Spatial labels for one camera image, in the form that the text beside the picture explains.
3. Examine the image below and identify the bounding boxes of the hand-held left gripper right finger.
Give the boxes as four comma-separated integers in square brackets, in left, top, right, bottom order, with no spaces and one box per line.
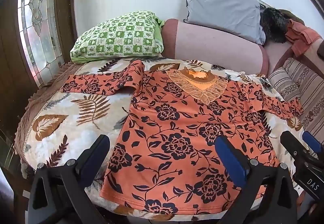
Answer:
[215,135,299,224]

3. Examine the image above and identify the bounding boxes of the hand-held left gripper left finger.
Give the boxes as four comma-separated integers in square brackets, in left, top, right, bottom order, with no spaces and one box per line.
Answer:
[27,134,110,224]

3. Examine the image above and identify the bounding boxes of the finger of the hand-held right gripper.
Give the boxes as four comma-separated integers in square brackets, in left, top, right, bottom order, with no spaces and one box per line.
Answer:
[280,131,311,164]
[302,131,323,158]

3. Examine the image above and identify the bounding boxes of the orange floral shirt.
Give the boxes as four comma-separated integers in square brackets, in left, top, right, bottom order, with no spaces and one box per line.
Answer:
[60,60,304,215]

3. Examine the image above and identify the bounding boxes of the cream leaf-print blanket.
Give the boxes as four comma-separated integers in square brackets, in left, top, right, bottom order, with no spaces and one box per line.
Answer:
[24,58,304,222]

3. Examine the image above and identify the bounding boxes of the striped beige pillow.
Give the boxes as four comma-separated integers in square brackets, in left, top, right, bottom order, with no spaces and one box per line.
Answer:
[282,57,324,138]

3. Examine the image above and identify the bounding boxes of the small striped cushion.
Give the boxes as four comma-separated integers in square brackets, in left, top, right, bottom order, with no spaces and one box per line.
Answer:
[268,67,302,104]

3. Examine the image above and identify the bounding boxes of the brown fringed bedspread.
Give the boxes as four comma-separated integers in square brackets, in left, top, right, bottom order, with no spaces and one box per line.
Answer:
[13,60,84,171]

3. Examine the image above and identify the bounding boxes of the plain orange cloth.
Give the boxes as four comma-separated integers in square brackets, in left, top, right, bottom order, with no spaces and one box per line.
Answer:
[285,19,323,57]

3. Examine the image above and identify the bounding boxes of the pink bolster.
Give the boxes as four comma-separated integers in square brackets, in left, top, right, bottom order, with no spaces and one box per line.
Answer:
[161,18,270,75]

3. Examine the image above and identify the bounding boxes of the green patterned pillow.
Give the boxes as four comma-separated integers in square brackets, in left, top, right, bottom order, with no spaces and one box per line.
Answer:
[69,11,165,64]

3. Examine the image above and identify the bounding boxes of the dark furry cloth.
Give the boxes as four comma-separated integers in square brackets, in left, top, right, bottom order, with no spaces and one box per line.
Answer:
[259,7,291,43]

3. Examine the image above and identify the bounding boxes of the stained glass window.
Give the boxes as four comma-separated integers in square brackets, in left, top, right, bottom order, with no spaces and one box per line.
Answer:
[17,0,65,88]

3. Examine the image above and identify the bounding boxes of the grey pillow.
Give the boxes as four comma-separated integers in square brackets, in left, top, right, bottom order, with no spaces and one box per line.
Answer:
[183,0,266,45]

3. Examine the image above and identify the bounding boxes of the dark wooden window frame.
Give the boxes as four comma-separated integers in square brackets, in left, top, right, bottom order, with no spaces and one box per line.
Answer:
[0,0,78,164]

